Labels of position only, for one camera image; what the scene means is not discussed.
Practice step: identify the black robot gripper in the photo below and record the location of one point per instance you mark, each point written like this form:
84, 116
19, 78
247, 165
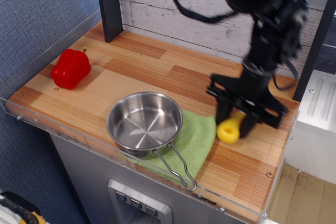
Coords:
248, 93

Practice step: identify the yellow handled toy knife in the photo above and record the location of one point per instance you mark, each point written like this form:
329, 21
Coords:
228, 131

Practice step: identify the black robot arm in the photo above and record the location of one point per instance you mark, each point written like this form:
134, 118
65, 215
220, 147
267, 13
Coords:
275, 40

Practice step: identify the red toy bell pepper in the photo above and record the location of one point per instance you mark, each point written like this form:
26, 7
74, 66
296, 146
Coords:
71, 68

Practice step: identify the green microfiber cloth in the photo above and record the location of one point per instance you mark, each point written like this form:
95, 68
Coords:
194, 143

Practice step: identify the white ridged side counter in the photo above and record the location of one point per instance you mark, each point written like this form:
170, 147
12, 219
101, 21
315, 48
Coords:
311, 146

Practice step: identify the stainless steel pan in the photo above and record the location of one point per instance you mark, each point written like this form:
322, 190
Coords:
146, 125

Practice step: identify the silver dispenser button panel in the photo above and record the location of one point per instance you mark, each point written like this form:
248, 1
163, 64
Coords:
133, 206

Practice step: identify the grey toy cabinet front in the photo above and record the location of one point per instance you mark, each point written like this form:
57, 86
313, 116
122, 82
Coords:
90, 173

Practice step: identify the clear acrylic guard panel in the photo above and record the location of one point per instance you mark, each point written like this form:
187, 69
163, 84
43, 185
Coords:
30, 165

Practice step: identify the yellow and black object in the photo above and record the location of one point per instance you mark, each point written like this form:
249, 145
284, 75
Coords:
15, 209

